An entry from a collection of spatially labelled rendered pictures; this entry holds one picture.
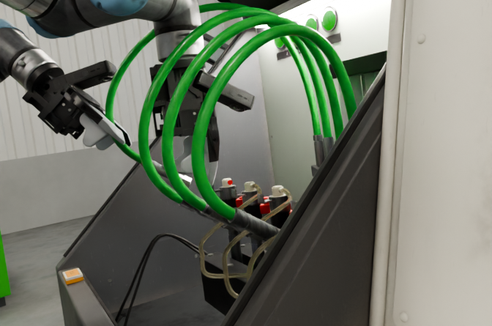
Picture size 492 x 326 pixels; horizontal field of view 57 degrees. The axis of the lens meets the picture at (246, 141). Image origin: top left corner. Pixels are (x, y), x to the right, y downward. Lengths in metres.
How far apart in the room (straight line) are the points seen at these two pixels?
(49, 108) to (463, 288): 0.71
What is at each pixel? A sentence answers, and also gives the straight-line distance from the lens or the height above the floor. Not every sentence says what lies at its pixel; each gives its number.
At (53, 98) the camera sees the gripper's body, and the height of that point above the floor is 1.29.
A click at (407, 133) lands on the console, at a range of 0.45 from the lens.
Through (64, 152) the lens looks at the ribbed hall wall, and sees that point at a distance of 7.18.
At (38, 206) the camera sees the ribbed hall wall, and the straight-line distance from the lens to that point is 7.18.
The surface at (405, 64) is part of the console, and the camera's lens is 0.48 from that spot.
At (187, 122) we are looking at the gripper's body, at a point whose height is 1.21.
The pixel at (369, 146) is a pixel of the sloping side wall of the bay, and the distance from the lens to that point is 0.48.
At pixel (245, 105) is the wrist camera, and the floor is 1.23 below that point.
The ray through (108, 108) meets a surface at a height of 1.26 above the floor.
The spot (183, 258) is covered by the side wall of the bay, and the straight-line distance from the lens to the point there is 1.10.
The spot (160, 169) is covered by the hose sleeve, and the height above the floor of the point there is 1.14.
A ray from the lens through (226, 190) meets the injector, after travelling 0.76.
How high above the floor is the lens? 1.22
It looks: 4 degrees down
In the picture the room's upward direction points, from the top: 7 degrees counter-clockwise
